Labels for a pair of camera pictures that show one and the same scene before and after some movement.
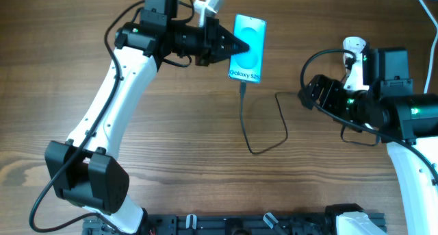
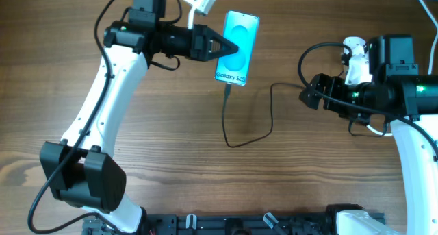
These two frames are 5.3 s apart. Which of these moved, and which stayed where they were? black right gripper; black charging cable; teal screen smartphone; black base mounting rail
Moved: black charging cable; teal screen smartphone
Stayed: black base mounting rail; black right gripper
